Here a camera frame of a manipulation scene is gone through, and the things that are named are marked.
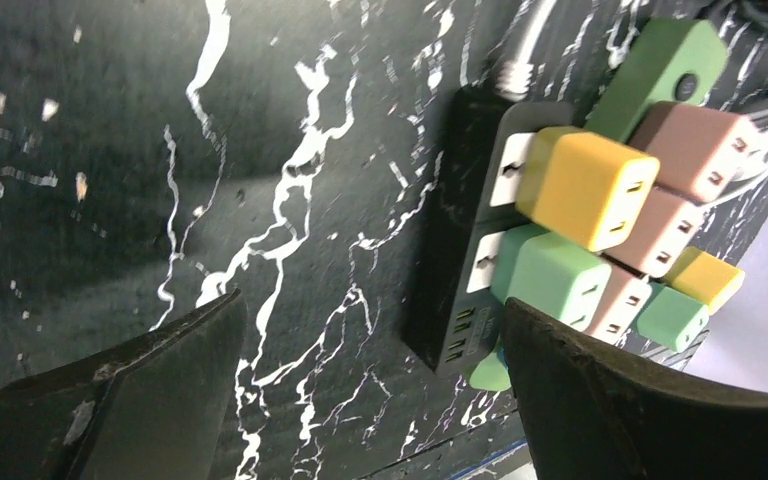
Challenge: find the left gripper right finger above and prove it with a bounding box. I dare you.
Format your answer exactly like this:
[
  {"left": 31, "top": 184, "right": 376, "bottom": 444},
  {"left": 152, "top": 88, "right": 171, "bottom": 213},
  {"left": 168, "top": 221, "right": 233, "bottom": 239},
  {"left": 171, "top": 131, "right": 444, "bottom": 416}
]
[{"left": 501, "top": 299, "right": 768, "bottom": 479}]

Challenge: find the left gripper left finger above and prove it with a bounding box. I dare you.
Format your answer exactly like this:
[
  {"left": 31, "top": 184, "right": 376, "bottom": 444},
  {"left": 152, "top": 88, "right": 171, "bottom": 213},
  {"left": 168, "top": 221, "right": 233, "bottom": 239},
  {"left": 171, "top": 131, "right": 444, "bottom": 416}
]
[{"left": 0, "top": 291, "right": 247, "bottom": 479}]

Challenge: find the pink plug adapter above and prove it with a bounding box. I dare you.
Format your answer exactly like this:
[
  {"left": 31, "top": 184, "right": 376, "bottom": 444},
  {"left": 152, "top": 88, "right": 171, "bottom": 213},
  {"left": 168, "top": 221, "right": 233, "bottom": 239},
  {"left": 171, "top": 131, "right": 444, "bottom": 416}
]
[
  {"left": 605, "top": 189, "right": 704, "bottom": 278},
  {"left": 585, "top": 263, "right": 652, "bottom": 345},
  {"left": 628, "top": 101, "right": 760, "bottom": 203}
]

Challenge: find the mint green plug adapter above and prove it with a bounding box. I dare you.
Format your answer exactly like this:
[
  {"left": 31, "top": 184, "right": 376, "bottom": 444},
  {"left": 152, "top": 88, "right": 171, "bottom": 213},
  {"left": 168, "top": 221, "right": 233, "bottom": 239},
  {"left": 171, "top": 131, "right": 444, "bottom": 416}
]
[{"left": 490, "top": 224, "right": 611, "bottom": 332}]

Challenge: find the black power strip with USB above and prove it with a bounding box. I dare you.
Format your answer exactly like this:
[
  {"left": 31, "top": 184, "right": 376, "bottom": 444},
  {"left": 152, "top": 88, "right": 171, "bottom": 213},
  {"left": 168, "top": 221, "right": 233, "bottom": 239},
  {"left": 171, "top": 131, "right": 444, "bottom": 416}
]
[{"left": 402, "top": 86, "right": 574, "bottom": 377}]

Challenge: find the yellow plug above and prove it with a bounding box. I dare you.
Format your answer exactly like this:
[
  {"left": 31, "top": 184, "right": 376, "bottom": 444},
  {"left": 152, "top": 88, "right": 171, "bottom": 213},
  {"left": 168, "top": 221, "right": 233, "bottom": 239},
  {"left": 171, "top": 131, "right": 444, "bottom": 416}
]
[{"left": 662, "top": 246, "right": 746, "bottom": 316}]

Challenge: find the yellow plug adapter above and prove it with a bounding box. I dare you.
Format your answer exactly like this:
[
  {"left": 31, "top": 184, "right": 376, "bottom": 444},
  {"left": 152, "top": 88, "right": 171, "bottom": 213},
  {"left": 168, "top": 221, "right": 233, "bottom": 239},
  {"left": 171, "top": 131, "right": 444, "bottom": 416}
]
[{"left": 514, "top": 126, "right": 660, "bottom": 252}]

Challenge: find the dark green power strip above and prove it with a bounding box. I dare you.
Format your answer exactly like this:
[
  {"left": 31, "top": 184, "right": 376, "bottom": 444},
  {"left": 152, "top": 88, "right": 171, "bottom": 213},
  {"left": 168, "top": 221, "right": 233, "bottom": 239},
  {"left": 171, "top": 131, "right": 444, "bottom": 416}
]
[{"left": 584, "top": 18, "right": 728, "bottom": 143}]

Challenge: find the green plug on black strip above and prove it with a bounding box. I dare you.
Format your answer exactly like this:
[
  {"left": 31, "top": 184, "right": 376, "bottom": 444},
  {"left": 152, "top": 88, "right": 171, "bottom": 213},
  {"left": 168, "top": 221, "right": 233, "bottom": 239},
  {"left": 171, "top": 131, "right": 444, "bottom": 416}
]
[{"left": 633, "top": 283, "right": 710, "bottom": 353}]

